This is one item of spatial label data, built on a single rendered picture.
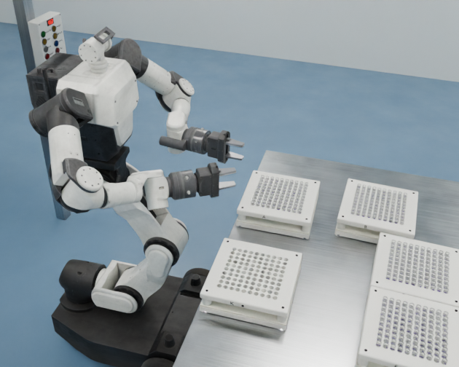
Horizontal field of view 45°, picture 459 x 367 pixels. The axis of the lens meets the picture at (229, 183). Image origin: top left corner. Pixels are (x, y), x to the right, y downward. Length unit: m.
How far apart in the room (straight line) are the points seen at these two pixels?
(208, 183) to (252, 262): 0.29
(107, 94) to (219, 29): 3.66
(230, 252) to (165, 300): 0.94
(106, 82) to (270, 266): 0.77
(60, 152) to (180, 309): 1.12
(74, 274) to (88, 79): 0.97
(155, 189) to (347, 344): 0.71
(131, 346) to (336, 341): 1.08
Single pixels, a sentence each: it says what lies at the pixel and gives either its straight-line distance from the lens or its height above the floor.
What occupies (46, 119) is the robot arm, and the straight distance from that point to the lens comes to 1.72.
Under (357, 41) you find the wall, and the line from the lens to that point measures 5.19.
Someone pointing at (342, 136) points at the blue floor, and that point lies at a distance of 4.14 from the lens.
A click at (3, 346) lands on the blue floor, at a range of 2.76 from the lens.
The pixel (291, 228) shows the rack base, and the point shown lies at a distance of 1.84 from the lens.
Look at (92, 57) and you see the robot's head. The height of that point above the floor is 1.35.
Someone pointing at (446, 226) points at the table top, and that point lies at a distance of 2.04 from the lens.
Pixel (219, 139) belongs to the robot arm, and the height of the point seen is 1.07.
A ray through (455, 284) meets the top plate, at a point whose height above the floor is 0.92.
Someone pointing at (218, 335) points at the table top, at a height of 0.85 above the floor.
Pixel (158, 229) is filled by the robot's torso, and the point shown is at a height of 0.69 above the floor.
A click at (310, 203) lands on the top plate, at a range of 1.88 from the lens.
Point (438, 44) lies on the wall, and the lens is 5.19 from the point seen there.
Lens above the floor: 2.04
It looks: 35 degrees down
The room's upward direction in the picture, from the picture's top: 2 degrees clockwise
